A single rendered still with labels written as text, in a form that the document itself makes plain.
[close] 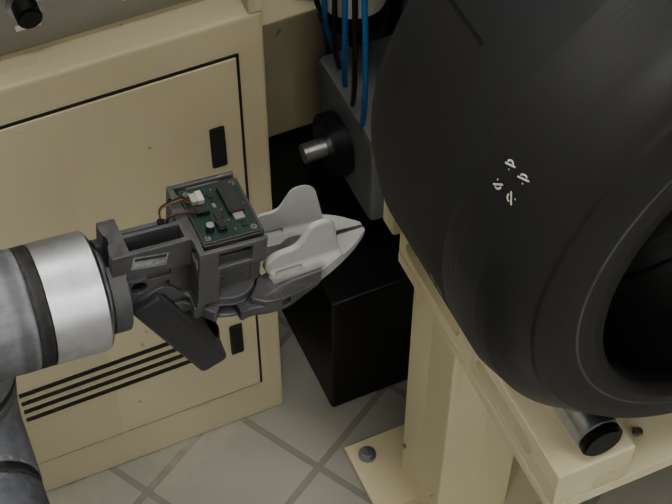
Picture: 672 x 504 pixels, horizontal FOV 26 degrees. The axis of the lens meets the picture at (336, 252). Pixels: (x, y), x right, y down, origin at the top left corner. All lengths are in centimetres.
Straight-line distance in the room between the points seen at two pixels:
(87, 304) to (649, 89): 42
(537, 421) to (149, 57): 65
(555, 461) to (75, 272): 60
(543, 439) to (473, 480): 81
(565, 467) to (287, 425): 108
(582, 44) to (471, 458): 123
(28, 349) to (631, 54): 46
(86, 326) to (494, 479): 136
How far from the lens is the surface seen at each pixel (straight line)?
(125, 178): 190
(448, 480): 223
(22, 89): 175
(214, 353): 114
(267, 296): 109
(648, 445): 155
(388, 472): 241
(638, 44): 104
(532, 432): 147
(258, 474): 243
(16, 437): 111
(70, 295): 102
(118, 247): 103
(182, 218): 105
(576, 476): 146
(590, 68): 105
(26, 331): 102
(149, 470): 245
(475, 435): 215
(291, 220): 112
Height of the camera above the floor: 212
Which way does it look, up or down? 52 degrees down
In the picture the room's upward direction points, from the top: straight up
